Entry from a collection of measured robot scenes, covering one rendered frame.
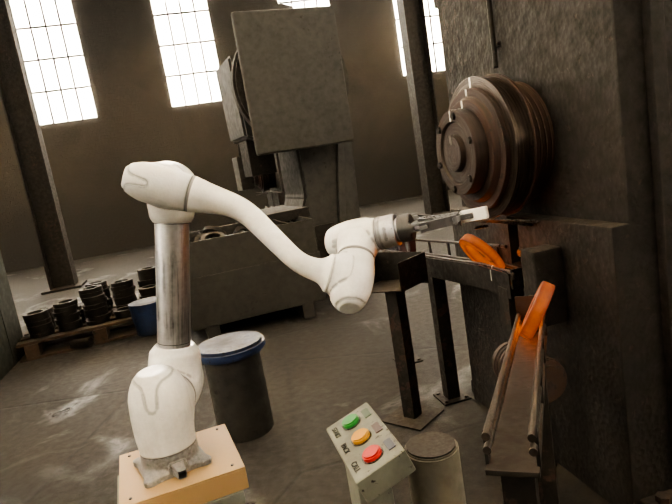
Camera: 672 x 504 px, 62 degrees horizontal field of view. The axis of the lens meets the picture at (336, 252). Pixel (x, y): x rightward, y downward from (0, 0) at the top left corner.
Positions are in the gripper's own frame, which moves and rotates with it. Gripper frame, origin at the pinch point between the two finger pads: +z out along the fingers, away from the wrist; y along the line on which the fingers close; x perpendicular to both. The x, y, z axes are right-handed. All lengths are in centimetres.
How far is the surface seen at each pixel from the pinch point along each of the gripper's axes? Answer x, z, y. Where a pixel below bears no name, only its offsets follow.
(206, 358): -44, -129, -45
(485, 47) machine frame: 49, 6, -69
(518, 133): 17.0, 12.8, -31.5
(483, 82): 35, 5, -42
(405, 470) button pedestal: -38, -14, 54
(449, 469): -47, -10, 39
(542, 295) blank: -22.3, 12.7, 5.2
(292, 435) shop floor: -88, -105, -57
